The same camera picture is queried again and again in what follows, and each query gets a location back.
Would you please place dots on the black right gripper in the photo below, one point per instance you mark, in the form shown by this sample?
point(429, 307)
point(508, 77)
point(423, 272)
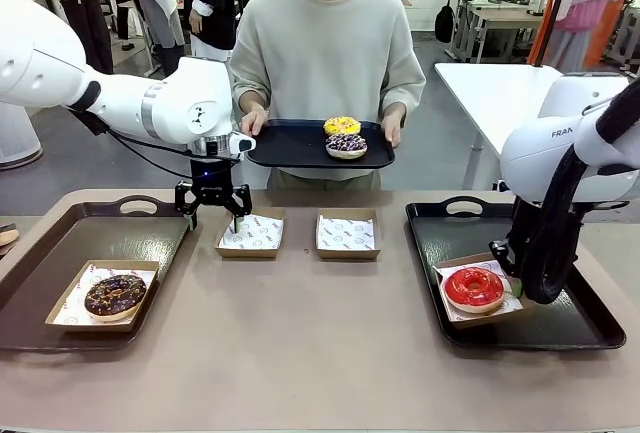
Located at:
point(522, 223)

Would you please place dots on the yellow sprinkled donut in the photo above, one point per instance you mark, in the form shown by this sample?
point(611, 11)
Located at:
point(342, 126)

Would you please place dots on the person's right forearm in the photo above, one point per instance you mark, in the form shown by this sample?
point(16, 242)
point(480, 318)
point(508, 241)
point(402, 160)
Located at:
point(248, 95)

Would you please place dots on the person's left forearm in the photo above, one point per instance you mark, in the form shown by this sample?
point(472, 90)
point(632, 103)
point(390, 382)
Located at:
point(400, 93)

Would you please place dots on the large white table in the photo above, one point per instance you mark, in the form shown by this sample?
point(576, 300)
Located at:
point(480, 93)

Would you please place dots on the purple white sprinkled donut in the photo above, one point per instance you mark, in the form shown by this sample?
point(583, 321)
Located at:
point(346, 145)

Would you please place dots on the black slanted stand pole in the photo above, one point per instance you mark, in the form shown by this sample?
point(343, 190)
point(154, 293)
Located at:
point(552, 18)

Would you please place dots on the background desk with robot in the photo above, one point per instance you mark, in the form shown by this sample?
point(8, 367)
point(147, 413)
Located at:
point(505, 20)

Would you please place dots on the red glazed donut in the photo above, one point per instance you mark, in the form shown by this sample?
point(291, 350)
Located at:
point(472, 290)

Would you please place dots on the person's left hand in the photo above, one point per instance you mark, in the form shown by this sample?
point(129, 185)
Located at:
point(392, 128)

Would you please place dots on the brown cardboard donut box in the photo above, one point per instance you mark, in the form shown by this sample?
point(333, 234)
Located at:
point(100, 328)
point(347, 254)
point(480, 322)
point(247, 254)

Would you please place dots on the small black serving tray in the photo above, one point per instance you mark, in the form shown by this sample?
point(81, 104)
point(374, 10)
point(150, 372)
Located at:
point(295, 148)

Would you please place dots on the mannequin pink top orange coat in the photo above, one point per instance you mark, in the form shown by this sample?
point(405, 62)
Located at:
point(595, 3)

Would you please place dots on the chocolate sprinkled donut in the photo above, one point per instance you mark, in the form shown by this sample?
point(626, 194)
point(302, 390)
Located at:
point(115, 298)

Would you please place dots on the mannequin white shirt dark trousers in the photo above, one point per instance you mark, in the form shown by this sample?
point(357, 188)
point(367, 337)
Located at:
point(155, 3)

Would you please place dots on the tan flat object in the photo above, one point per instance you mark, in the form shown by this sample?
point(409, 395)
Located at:
point(7, 235)

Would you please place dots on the person's right hand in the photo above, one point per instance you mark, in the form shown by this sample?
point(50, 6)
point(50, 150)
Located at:
point(254, 122)

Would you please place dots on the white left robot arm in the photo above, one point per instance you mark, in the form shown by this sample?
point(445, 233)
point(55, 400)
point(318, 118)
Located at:
point(190, 103)

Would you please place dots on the person in light sweater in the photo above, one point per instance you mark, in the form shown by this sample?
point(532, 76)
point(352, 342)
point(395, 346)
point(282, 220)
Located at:
point(325, 53)

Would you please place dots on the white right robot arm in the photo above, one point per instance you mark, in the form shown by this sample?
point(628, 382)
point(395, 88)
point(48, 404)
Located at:
point(540, 153)

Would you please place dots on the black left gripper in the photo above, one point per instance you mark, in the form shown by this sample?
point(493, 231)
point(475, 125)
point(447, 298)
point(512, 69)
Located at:
point(213, 183)

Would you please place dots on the mannequin black vest beige trousers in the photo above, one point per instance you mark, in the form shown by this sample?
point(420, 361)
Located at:
point(210, 3)

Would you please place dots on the black backpack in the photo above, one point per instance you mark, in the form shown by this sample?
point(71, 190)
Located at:
point(444, 25)

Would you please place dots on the white round pedestal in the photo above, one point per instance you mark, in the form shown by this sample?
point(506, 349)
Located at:
point(15, 138)

